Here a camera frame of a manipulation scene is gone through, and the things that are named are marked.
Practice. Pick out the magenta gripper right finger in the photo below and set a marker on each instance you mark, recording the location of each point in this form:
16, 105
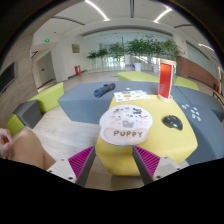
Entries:
153, 167

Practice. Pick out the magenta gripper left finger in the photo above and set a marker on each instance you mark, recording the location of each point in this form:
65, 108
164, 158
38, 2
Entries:
75, 169

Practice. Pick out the black computer mouse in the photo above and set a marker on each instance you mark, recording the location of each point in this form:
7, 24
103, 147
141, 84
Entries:
172, 121

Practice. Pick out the white puppy mouse pad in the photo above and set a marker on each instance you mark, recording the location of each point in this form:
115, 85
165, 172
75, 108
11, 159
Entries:
125, 125

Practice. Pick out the person's bare hand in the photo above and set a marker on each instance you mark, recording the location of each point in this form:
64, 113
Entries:
6, 143

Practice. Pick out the yellow ottoman table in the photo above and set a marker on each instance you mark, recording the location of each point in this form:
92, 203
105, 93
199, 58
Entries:
162, 140

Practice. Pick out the grey upholstered bench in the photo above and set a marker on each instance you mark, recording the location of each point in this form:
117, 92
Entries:
203, 112

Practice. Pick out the green and grey side seat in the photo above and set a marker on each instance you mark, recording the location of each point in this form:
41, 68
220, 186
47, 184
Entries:
29, 113

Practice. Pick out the white sticker sheet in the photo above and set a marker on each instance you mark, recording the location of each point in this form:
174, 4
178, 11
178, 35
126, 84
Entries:
124, 96

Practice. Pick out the red fire extinguisher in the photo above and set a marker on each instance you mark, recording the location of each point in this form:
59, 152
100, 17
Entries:
77, 70

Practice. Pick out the potted green plant in white pot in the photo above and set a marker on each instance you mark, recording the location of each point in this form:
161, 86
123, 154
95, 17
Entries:
137, 48

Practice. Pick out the black wall television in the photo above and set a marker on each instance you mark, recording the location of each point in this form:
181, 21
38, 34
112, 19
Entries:
7, 76

